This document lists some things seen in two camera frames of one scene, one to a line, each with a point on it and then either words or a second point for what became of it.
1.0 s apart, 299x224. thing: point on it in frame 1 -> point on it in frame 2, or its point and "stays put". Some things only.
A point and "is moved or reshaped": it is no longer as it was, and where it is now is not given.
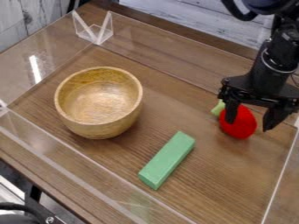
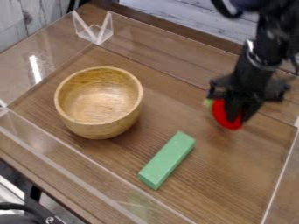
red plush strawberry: x=245 y=125 is moved or reshaped
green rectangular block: x=168 y=159 stays put
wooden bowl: x=98 y=100 stays put
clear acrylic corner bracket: x=91 y=32 stays put
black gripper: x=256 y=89 -> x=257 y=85
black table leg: x=35 y=193 stays put
